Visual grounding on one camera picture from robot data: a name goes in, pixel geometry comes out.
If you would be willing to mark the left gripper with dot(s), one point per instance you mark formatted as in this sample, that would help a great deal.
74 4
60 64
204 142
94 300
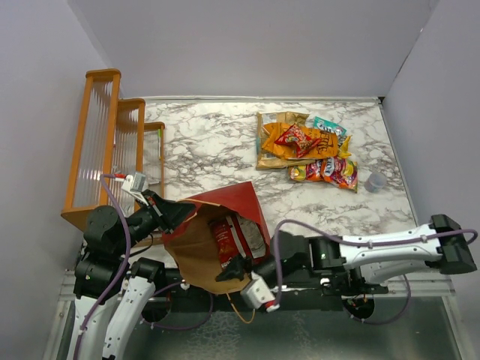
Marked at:
170 213

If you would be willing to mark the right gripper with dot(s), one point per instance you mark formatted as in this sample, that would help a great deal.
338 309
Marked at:
235 268

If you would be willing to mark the red paper bag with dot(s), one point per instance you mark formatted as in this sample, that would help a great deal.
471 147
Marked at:
193 246

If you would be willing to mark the gold chips bag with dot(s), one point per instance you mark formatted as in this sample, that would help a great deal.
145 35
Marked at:
276 123

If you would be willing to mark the red Fox's fruit candy bag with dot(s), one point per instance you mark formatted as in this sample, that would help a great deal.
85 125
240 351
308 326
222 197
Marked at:
340 172

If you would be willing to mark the red snack mix packet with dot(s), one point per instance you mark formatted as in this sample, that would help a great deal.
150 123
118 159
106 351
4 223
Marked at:
296 137

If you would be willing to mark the orange Kettle honey dijon bag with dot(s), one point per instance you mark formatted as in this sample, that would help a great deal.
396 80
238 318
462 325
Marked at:
327 147

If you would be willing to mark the yellow M&M's packet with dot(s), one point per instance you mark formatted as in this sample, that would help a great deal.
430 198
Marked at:
343 146

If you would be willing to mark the teal Fox's candy bag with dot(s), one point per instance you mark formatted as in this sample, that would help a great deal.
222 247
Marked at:
331 127

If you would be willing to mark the red Doritos chips bag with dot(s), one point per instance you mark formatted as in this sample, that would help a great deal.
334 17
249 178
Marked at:
236 235

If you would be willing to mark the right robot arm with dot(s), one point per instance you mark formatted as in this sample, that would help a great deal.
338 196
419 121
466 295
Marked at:
350 265

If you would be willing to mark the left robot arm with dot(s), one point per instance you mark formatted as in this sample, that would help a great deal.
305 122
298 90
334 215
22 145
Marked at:
110 292

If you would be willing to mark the orange wooden rack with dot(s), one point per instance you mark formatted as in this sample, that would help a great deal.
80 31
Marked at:
109 139

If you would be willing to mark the small clear plastic cup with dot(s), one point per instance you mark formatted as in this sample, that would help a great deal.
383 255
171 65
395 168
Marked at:
375 182

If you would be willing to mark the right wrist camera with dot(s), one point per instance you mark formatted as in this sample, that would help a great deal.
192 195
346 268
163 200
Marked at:
257 294

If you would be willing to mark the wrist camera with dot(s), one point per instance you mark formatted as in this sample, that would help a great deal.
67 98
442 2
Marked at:
257 294
133 185

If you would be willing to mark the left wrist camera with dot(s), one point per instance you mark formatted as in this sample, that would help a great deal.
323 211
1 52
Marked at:
133 185

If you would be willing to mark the black mounting rail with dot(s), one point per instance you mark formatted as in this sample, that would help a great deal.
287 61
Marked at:
301 290

